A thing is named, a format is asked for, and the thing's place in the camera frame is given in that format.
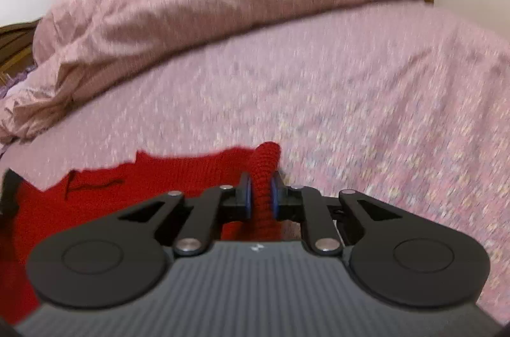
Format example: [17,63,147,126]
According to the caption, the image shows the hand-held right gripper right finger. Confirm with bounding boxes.
[271,170,403,257]

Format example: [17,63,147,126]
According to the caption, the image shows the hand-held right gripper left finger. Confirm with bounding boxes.
[117,172,253,257]

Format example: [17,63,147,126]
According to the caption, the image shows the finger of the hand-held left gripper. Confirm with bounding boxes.
[0,169,24,220]

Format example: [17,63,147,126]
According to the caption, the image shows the red knitted sweater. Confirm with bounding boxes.
[0,141,303,326]

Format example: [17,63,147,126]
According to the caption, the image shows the pink floral bed sheet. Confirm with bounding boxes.
[0,0,510,326]

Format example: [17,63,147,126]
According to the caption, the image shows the purple ruffled pillow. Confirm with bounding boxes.
[0,66,37,99]

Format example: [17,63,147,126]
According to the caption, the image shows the dark wooden cabinet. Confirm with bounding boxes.
[0,20,45,83]

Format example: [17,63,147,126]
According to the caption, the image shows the pink duvet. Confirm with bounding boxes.
[0,0,419,144]

